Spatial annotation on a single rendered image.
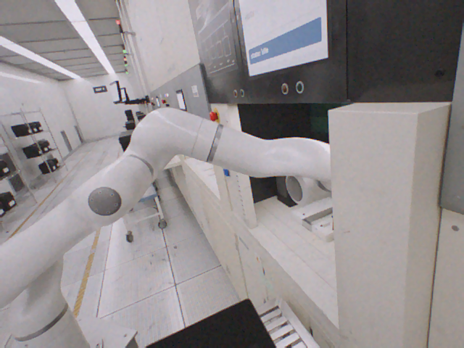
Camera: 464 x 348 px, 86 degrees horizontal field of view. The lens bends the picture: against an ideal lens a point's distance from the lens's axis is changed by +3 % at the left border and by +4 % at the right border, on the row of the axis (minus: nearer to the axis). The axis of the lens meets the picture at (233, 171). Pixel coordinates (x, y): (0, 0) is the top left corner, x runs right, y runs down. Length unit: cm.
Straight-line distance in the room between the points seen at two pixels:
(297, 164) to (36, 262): 62
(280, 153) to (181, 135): 20
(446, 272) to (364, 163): 17
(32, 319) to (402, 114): 89
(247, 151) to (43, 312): 67
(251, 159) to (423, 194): 29
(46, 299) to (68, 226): 28
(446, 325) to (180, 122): 52
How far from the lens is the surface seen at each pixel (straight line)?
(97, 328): 111
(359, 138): 35
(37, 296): 90
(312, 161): 48
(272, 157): 50
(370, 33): 40
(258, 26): 62
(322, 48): 45
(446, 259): 42
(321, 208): 111
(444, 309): 47
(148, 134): 52
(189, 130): 50
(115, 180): 52
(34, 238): 72
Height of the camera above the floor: 146
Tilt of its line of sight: 20 degrees down
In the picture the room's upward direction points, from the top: 11 degrees counter-clockwise
